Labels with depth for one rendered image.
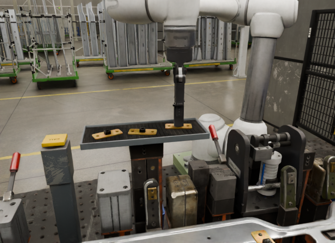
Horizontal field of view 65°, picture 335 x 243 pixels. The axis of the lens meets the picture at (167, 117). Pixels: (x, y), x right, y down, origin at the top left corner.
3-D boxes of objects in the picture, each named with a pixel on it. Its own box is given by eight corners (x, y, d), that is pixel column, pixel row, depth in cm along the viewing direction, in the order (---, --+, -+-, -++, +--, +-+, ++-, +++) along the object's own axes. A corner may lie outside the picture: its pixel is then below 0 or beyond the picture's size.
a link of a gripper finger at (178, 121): (183, 104, 80) (184, 105, 79) (183, 125, 82) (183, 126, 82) (174, 104, 80) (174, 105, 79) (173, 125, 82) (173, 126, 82)
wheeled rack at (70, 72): (80, 87, 624) (71, 7, 564) (33, 91, 591) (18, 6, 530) (76, 73, 792) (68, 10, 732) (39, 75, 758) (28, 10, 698)
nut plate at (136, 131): (127, 134, 78) (127, 130, 77) (129, 129, 81) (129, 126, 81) (155, 135, 77) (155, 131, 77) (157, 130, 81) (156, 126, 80)
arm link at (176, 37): (163, 26, 69) (163, 50, 71) (198, 26, 69) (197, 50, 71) (163, 26, 77) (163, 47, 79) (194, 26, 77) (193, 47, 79)
